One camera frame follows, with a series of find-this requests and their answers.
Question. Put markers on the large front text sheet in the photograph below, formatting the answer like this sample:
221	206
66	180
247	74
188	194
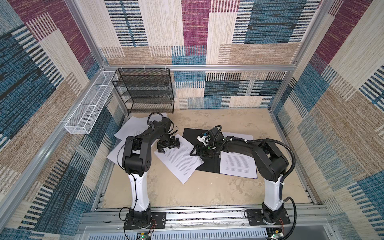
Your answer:
238	165

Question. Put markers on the blank white paper sheet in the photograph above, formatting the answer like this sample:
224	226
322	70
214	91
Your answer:
133	127

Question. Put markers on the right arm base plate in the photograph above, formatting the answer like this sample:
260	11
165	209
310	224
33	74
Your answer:
263	217

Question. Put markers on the black wire mesh shelf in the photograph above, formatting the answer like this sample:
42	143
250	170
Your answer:
145	90

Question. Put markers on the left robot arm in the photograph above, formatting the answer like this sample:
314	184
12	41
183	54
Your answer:
137	160

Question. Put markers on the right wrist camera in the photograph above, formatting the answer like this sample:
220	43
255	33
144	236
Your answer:
204	138

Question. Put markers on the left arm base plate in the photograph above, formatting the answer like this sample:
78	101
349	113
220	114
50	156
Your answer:
140	220

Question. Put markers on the orange black file folder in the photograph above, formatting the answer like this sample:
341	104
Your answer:
211	165

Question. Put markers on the white wire mesh basket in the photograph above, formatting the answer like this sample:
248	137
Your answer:
87	112

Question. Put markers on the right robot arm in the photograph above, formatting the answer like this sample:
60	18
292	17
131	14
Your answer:
274	160

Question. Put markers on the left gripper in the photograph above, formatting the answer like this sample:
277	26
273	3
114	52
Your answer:
173	145

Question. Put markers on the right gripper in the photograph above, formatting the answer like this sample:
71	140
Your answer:
204	151

